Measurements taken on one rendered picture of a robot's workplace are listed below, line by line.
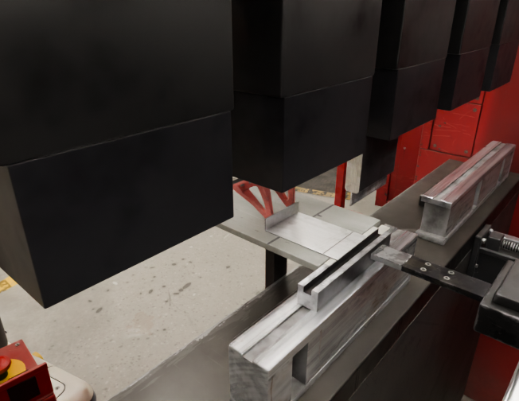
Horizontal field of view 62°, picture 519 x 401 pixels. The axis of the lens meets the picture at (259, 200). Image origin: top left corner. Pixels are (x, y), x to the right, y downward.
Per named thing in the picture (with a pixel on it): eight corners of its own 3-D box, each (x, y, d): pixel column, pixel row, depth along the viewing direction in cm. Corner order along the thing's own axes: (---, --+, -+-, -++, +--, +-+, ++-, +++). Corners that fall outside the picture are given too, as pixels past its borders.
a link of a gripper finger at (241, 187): (304, 204, 69) (282, 149, 68) (276, 220, 64) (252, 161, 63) (275, 212, 74) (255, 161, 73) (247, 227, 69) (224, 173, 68)
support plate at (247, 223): (258, 184, 86) (258, 180, 86) (380, 225, 70) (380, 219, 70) (189, 215, 74) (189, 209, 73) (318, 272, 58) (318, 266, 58)
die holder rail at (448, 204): (485, 172, 125) (492, 140, 121) (508, 177, 121) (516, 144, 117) (414, 236, 90) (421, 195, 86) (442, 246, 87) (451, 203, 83)
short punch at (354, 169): (378, 182, 63) (387, 118, 59) (391, 185, 62) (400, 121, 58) (343, 204, 57) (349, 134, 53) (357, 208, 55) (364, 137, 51)
